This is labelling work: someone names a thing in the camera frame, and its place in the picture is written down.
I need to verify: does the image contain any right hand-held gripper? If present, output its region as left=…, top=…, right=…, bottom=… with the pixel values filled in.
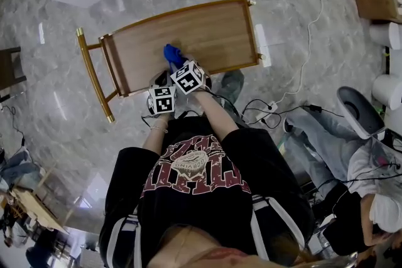
left=169, top=53, right=212, bottom=96

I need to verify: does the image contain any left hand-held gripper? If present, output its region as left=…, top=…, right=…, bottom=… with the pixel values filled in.
left=146, top=69, right=178, bottom=116

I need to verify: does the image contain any blue cloth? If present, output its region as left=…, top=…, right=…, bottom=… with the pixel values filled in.
left=163, top=43, right=187, bottom=73

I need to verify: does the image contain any wooden serving cart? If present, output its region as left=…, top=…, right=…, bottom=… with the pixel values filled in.
left=75, top=0, right=268, bottom=124

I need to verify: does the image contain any person's right forearm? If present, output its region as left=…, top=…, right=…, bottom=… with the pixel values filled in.
left=191, top=90, right=240, bottom=144

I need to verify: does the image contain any person's left forearm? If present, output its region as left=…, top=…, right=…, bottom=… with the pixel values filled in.
left=142, top=114, right=171, bottom=155

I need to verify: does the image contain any white power strip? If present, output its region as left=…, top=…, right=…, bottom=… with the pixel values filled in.
left=255, top=100, right=280, bottom=124

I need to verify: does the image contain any person's black printed t-shirt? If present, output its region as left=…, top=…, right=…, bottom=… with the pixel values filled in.
left=98, top=115, right=316, bottom=267

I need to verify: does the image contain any dark wooden vanity desk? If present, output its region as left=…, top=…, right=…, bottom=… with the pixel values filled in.
left=0, top=46, right=28, bottom=102

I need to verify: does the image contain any person's face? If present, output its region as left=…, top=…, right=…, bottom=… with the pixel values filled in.
left=147, top=224, right=261, bottom=268

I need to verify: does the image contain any light wooden table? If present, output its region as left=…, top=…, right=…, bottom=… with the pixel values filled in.
left=8, top=187, right=69, bottom=233

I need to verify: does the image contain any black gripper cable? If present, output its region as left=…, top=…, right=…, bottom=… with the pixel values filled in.
left=141, top=109, right=202, bottom=128

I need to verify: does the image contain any white floor cable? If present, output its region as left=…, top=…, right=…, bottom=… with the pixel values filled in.
left=272, top=0, right=328, bottom=104

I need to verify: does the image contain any black cable with adapter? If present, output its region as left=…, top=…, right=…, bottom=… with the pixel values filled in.
left=241, top=99, right=346, bottom=129

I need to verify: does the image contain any thin black floor cable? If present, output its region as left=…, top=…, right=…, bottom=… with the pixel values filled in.
left=0, top=104, right=36, bottom=149

